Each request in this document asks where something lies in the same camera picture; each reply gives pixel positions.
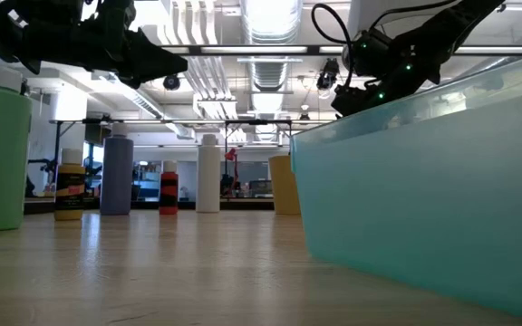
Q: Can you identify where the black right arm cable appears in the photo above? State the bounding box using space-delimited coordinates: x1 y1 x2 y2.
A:
310 3 459 90

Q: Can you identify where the black ceiling spotlight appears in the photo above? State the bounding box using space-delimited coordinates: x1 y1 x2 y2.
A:
162 72 182 91

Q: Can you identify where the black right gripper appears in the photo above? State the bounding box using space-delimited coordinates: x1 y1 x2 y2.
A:
331 83 396 118

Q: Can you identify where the silver ventilation duct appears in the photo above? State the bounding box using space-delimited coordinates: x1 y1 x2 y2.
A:
240 0 305 94

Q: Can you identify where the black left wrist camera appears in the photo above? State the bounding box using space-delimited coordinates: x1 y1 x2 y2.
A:
77 0 135 33

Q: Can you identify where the small red paint bottle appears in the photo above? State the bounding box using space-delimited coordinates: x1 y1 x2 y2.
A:
159 159 179 216

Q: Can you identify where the teal translucent plastic bin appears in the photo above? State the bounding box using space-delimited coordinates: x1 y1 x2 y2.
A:
289 48 522 323

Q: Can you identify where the red desk lamp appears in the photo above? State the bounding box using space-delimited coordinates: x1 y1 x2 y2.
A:
223 148 240 200

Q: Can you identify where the large lavender paint bottle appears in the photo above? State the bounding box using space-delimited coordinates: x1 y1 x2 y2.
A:
99 121 135 216

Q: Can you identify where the black background rig frame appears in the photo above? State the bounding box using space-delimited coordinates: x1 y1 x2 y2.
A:
48 108 334 182

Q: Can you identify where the large white paint bottle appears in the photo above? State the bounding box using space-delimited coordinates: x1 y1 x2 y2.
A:
196 133 222 214

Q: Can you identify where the small yellow paint bottle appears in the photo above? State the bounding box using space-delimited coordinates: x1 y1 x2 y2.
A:
53 148 87 222

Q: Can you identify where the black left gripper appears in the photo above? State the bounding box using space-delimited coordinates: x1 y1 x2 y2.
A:
20 20 189 91

